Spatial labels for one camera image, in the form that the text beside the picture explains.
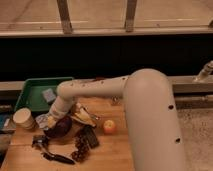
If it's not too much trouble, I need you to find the bunch of dark grapes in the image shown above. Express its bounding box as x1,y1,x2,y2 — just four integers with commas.
71,130,89,163

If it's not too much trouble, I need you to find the blue sponge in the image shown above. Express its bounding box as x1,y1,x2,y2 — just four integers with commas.
42,88,56,104

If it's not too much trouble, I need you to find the orange apple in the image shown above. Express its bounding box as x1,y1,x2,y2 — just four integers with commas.
103,120,116,134

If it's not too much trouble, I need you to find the small metal cup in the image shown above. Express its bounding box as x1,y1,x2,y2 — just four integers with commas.
111,97,120,106

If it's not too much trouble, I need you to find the stack of white cups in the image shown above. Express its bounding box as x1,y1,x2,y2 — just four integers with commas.
13,108,35,129

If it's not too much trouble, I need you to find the dark chocolate bar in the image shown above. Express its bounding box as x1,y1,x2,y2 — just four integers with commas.
83,126,99,148

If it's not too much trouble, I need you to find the blue object at left edge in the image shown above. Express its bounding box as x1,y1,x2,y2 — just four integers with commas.
0,115,10,129

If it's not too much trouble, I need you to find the banana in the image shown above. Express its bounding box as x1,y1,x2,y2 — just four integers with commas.
71,103,96,127

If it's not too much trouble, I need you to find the black handled peeler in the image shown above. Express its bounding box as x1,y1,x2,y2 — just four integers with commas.
31,134,76,166

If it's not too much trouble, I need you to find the purple bowl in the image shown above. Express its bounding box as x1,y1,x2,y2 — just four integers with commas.
44,116,72,138

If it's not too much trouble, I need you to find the green plastic tray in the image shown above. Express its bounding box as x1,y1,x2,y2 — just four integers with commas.
14,77,73,113

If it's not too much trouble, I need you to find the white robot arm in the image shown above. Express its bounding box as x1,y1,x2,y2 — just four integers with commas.
49,69,187,171

